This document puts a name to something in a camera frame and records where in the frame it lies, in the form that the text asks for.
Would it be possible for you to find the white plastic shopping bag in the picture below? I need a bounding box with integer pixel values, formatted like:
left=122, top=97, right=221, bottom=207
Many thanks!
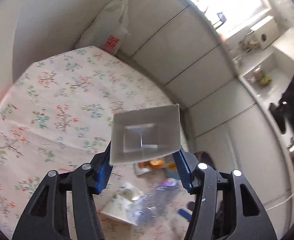
left=74, top=0, right=130, bottom=55

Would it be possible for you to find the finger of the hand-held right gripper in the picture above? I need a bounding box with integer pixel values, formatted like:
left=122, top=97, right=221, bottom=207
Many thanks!
left=178, top=208, right=194, bottom=221

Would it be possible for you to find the white cardboard box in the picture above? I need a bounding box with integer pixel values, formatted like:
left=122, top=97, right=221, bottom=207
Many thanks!
left=109, top=104, right=181, bottom=166

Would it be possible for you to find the white cable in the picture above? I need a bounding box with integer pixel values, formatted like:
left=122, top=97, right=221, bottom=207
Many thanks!
left=265, top=192, right=294, bottom=211

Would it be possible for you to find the yellow orange snack wrapper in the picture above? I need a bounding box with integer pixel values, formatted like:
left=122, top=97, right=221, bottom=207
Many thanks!
left=133, top=156, right=179, bottom=178

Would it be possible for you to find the white paper box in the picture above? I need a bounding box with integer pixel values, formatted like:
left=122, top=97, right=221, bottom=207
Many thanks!
left=101, top=182, right=147, bottom=227

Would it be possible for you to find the white cabinet with doors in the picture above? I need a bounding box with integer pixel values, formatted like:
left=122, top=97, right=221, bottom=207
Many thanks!
left=117, top=0, right=240, bottom=110

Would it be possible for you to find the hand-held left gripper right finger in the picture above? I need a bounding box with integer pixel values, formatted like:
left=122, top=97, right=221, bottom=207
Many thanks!
left=173, top=150, right=279, bottom=240

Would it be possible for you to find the floral tablecloth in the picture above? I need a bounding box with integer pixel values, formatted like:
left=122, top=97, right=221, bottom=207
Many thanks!
left=0, top=45, right=195, bottom=240

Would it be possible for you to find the white cabinet with drawers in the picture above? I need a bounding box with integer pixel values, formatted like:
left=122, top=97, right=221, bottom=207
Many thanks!
left=187, top=79, right=294, bottom=212

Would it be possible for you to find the clear plastic bottle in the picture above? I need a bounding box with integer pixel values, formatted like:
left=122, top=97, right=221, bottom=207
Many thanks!
left=131, top=177, right=181, bottom=227

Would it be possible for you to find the bright window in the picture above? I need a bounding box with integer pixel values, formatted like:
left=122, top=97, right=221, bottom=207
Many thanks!
left=184, top=0, right=271, bottom=38

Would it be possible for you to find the white water heater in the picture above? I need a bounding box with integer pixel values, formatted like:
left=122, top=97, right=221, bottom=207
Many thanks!
left=245, top=15, right=281, bottom=51

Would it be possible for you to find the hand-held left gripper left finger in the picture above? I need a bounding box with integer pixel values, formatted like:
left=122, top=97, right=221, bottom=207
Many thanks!
left=12, top=144, right=114, bottom=240

